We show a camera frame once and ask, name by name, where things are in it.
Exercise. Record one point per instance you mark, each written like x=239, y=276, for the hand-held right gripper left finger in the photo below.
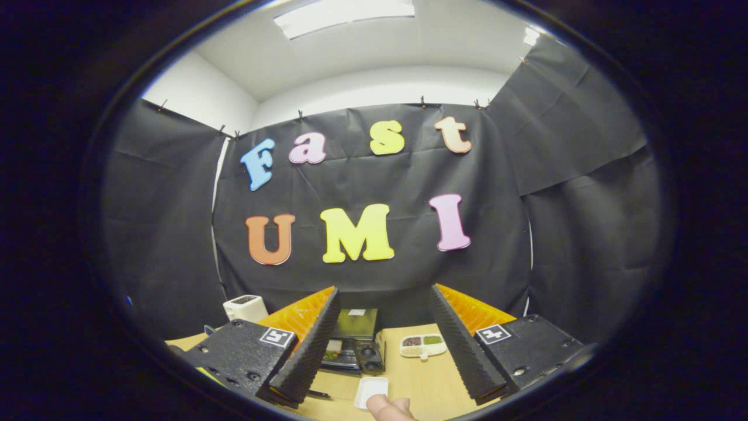
x=310, y=351

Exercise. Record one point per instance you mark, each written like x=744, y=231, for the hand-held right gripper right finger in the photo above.
x=461, y=351

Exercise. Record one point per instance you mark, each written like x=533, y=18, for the black electric oven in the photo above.
x=362, y=351

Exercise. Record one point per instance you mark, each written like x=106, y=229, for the white sectioned grain dish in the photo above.
x=423, y=346

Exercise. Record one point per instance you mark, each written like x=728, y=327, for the white plastic tray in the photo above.
x=374, y=387

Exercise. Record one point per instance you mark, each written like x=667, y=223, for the white toaster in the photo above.
x=245, y=308

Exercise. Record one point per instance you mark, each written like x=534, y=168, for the black backdrop cloth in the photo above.
x=380, y=175

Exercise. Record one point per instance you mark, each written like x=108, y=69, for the small ceiling light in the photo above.
x=530, y=36

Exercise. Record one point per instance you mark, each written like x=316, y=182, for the large ceiling light panel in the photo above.
x=345, y=16

